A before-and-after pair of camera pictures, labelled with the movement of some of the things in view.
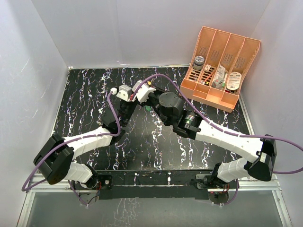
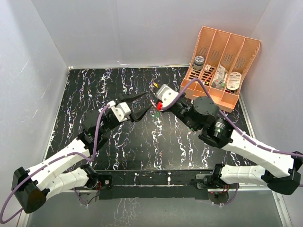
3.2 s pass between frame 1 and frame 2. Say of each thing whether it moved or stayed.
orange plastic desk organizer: stayed
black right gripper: moved
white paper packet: stayed
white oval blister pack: stayed
